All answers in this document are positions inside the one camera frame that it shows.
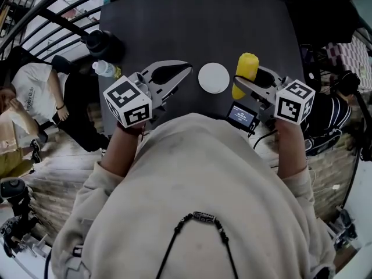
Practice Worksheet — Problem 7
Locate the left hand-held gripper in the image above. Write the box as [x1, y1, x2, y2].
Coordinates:
[103, 59, 194, 128]

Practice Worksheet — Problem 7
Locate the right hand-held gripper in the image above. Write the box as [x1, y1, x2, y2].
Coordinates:
[234, 67, 316, 125]

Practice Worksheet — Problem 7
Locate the yellow corn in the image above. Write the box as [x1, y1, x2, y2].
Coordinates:
[231, 52, 260, 101]

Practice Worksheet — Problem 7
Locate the white round plate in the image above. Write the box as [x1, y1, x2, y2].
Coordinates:
[198, 62, 231, 94]

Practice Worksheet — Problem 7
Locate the person's right forearm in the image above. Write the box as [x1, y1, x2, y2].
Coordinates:
[275, 117, 308, 183]

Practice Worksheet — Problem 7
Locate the person's left forearm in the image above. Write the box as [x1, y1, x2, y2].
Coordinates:
[100, 125, 143, 178]

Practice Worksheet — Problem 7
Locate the black device with screen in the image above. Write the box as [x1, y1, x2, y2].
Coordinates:
[226, 101, 259, 131]

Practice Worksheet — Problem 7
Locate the clear plastic bottle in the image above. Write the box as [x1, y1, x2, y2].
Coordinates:
[92, 60, 122, 80]

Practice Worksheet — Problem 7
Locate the black water bottle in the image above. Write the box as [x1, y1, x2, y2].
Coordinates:
[85, 29, 126, 64]

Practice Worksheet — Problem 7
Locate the black jacket on chair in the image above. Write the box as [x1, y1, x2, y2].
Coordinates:
[290, 0, 358, 45]

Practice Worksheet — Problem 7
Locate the pink checkered bag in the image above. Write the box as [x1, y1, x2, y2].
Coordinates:
[324, 35, 372, 90]

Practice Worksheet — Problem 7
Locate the beige sweatshirt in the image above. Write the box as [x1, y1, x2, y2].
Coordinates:
[51, 112, 338, 279]

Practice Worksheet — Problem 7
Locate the dark metal railing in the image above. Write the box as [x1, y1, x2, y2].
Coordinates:
[0, 0, 372, 61]

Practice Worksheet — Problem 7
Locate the black tripod equipment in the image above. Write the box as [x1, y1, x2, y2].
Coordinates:
[328, 205, 361, 254]

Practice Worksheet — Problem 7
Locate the black camera stand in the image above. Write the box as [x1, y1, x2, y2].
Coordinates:
[334, 71, 372, 212]

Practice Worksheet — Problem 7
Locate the black bead necklace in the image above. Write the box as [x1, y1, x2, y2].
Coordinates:
[155, 210, 239, 279]

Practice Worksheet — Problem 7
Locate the black tripod camera rig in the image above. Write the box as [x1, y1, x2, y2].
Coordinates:
[0, 177, 40, 258]

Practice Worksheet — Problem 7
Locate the black cable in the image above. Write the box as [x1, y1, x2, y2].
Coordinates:
[43, 248, 55, 279]

